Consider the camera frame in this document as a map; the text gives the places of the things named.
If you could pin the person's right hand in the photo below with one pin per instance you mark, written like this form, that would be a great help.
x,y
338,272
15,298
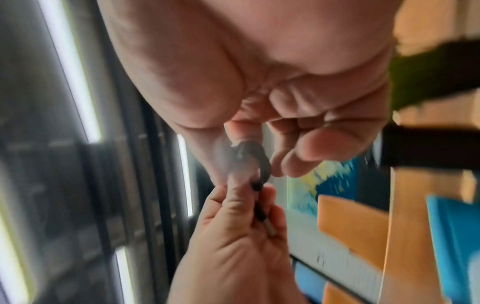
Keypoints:
x,y
243,53

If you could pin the person's left hand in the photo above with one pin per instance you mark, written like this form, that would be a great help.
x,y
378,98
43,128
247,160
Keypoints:
x,y
232,255

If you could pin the dark framed glass door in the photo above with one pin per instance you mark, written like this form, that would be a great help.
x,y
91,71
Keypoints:
x,y
307,282

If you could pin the row of ceiling light strips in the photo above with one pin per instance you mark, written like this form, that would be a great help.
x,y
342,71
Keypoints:
x,y
71,74

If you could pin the wooden table with blue inlay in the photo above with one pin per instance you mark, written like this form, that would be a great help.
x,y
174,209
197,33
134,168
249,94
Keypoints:
x,y
408,237

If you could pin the green potted plant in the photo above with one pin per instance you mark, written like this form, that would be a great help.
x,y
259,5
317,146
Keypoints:
x,y
431,77

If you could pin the black travel mug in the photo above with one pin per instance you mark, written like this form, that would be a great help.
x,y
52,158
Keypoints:
x,y
423,148

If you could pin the teal cylindrical speaker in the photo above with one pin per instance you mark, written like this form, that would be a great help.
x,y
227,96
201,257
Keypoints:
x,y
453,237

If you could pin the white wall thermostat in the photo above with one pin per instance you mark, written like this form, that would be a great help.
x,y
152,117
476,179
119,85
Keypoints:
x,y
319,259

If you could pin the colourful abstract wall painting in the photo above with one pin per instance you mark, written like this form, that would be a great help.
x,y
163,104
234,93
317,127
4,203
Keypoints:
x,y
330,184

